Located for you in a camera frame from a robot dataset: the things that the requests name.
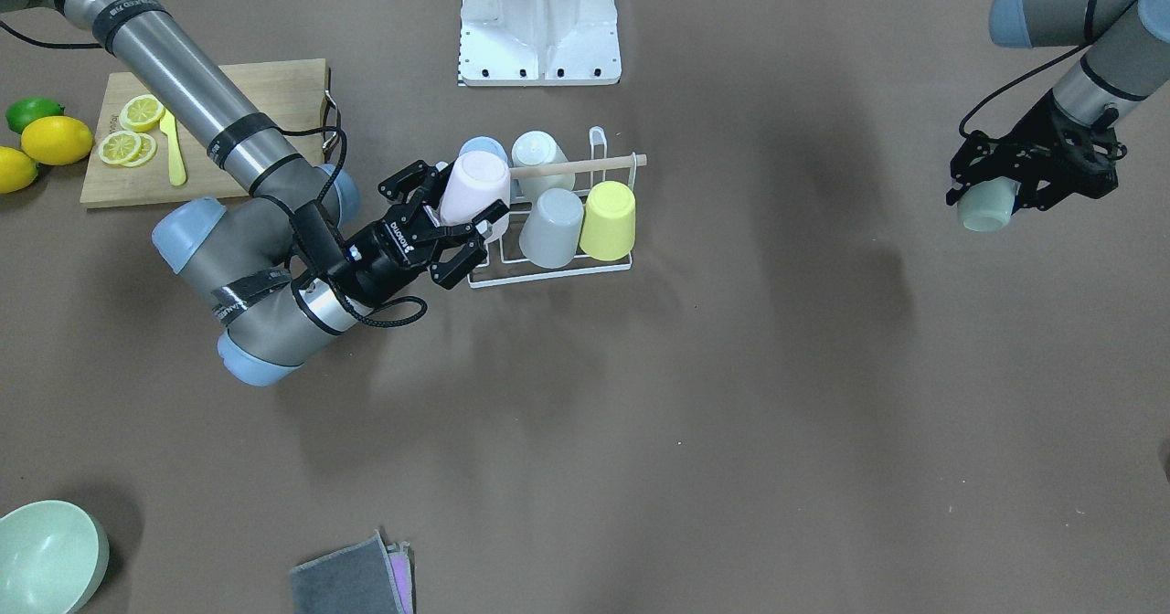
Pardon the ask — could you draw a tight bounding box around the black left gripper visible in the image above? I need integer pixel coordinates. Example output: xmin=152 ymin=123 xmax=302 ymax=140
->
xmin=945 ymin=92 xmax=1121 ymax=213

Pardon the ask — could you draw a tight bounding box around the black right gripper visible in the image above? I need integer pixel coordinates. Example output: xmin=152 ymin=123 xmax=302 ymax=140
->
xmin=324 ymin=160 xmax=509 ymax=304

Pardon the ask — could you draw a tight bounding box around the green plastic cup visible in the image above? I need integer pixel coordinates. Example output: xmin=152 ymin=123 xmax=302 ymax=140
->
xmin=956 ymin=177 xmax=1020 ymax=234

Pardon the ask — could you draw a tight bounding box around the pink plastic cup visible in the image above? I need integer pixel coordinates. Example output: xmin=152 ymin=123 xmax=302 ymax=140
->
xmin=438 ymin=149 xmax=511 ymax=226

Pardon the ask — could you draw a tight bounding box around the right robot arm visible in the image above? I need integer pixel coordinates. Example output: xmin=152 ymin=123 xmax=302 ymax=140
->
xmin=4 ymin=0 xmax=508 ymax=386

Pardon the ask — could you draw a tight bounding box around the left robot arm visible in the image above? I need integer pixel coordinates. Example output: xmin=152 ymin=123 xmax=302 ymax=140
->
xmin=947 ymin=0 xmax=1169 ymax=232

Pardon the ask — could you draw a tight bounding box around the light blue plastic cup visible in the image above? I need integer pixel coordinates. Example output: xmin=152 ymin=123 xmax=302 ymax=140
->
xmin=457 ymin=136 xmax=511 ymax=167

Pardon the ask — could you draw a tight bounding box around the grey plastic cup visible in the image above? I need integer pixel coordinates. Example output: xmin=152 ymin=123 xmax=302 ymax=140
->
xmin=519 ymin=188 xmax=584 ymax=269

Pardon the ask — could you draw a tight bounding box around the white plastic cup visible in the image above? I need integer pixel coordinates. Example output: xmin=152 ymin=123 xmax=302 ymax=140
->
xmin=511 ymin=130 xmax=576 ymax=205

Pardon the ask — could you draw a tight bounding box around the yellow plastic cup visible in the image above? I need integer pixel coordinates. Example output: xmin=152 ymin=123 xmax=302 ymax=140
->
xmin=580 ymin=181 xmax=636 ymax=261

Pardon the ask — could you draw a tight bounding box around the wooden cutting board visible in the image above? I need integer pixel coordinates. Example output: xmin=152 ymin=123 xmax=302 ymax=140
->
xmin=80 ymin=58 xmax=330 ymax=209

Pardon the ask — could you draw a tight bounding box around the lemon slice lower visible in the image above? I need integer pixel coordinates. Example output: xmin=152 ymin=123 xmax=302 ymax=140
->
xmin=122 ymin=132 xmax=158 ymax=168

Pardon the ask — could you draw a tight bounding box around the lemon slice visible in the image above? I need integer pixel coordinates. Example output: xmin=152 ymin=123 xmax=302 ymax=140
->
xmin=117 ymin=94 xmax=166 ymax=132
xmin=122 ymin=132 xmax=158 ymax=168
xmin=96 ymin=130 xmax=144 ymax=167

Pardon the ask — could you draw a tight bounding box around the grey folded cloth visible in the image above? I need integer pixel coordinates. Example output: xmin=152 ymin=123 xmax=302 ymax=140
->
xmin=289 ymin=532 xmax=417 ymax=613

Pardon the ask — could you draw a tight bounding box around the whole yellow lemon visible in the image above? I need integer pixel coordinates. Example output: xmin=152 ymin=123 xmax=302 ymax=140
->
xmin=0 ymin=146 xmax=37 ymax=195
xmin=20 ymin=115 xmax=92 ymax=167

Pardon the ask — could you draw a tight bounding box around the green lime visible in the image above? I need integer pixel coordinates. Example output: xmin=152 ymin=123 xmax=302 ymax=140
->
xmin=5 ymin=95 xmax=64 ymax=134

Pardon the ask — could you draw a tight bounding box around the light green bowl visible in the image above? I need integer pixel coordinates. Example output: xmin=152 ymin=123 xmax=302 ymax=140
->
xmin=1 ymin=499 xmax=110 ymax=613

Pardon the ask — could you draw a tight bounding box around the white wire cup rack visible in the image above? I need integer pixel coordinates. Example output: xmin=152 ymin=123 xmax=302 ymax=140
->
xmin=461 ymin=126 xmax=646 ymax=289

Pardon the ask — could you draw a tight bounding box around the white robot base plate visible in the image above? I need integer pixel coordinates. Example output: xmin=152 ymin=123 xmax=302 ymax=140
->
xmin=457 ymin=0 xmax=622 ymax=87

